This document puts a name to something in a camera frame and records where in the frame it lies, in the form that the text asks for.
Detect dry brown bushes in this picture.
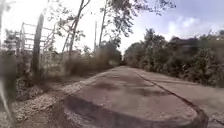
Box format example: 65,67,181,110
61,41,123,76

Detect grey concrete path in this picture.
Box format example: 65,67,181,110
61,65,224,128

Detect tall leaning trees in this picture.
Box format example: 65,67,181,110
49,0,178,58

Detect row of green bushes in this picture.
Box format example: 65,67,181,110
122,28,224,88

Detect thick tree trunk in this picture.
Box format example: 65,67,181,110
29,12,46,78

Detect gravel and dirt verge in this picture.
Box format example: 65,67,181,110
0,68,114,128

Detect metal frame fence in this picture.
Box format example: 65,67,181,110
2,21,58,68

